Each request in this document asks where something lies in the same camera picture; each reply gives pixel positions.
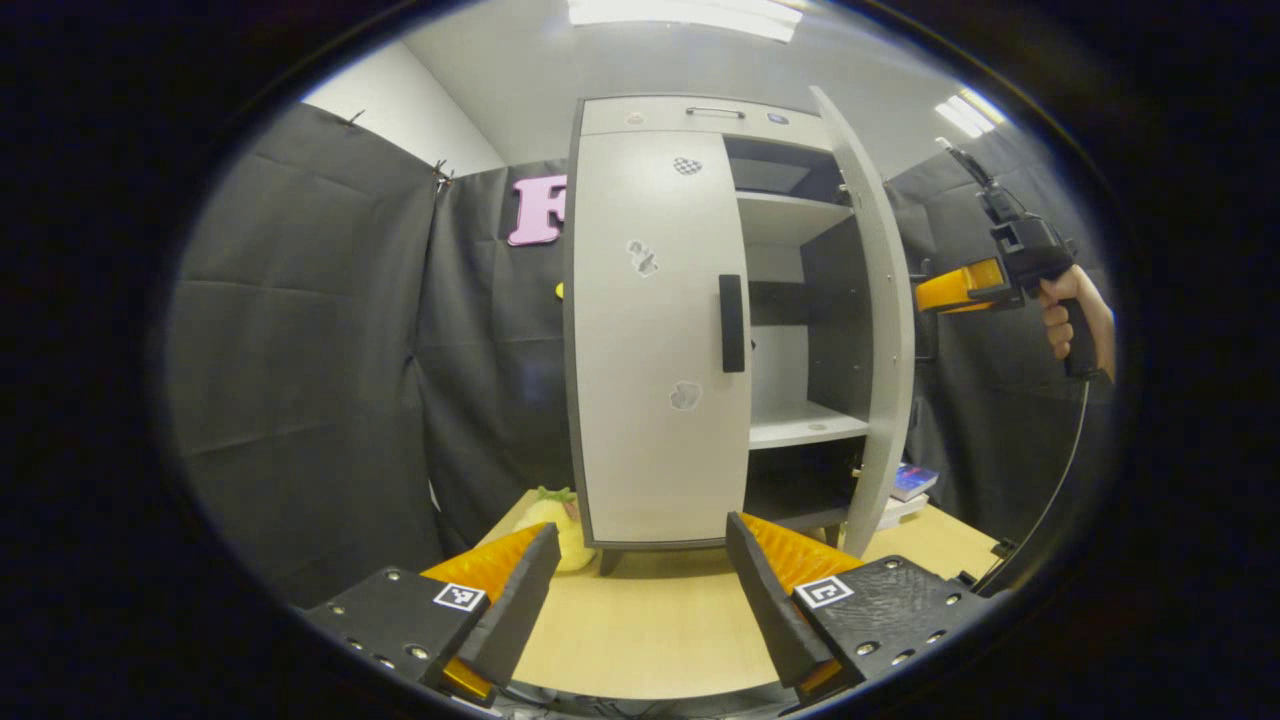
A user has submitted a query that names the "grey shoe cabinet door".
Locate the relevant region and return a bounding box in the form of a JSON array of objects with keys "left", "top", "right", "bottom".
[
  {"left": 572, "top": 130, "right": 753, "bottom": 549},
  {"left": 808, "top": 85, "right": 916, "bottom": 558}
]

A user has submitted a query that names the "small ceiling light panel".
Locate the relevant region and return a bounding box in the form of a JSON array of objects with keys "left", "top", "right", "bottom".
[{"left": 935, "top": 88, "right": 1006, "bottom": 139}]

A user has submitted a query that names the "grey double-door shoe cabinet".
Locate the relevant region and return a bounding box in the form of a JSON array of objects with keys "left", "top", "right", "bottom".
[{"left": 563, "top": 85, "right": 916, "bottom": 576}]

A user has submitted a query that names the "black door handle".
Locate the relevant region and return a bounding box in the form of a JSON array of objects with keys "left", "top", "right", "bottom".
[{"left": 719, "top": 274, "right": 747, "bottom": 374}]

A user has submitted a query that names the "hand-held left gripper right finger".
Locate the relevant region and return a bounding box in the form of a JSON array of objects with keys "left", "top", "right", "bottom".
[{"left": 725, "top": 512, "right": 993, "bottom": 706}]

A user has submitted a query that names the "yellow plush toy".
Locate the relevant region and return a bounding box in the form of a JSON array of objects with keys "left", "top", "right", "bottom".
[{"left": 512, "top": 486, "right": 598, "bottom": 573}]

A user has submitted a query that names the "black backdrop cloth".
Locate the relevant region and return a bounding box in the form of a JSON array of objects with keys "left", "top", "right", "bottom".
[{"left": 165, "top": 100, "right": 1116, "bottom": 611}]

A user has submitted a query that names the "long ceiling light panel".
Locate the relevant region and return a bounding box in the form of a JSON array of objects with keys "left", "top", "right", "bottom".
[{"left": 568, "top": 0, "right": 804, "bottom": 43}]

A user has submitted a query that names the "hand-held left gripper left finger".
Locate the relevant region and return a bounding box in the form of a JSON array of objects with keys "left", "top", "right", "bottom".
[{"left": 300, "top": 522, "right": 563, "bottom": 709}]

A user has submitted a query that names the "grey cabinet drawer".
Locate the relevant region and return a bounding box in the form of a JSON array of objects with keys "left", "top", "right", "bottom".
[{"left": 580, "top": 95, "right": 836, "bottom": 151}]

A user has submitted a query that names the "blue book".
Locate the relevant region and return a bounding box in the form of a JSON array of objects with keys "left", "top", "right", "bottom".
[{"left": 890, "top": 463, "right": 941, "bottom": 503}]

